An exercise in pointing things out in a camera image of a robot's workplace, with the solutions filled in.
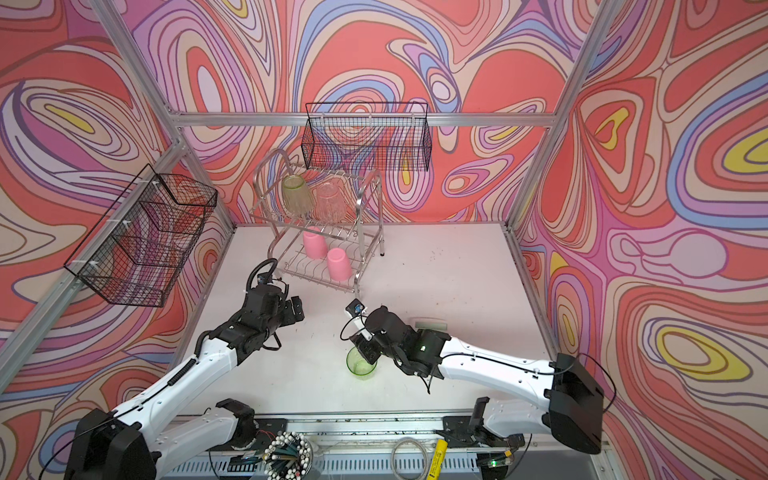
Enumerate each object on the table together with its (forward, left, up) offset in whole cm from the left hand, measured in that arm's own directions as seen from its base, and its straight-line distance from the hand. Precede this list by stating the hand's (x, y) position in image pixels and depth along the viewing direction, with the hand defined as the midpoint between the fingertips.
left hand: (293, 302), depth 85 cm
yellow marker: (-37, -39, -9) cm, 54 cm away
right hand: (-12, -21, +2) cm, 24 cm away
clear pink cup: (+18, -12, +23) cm, 31 cm away
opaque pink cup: (+22, -3, +1) cm, 22 cm away
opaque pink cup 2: (+12, -13, +1) cm, 17 cm away
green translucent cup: (-14, -19, -11) cm, 26 cm away
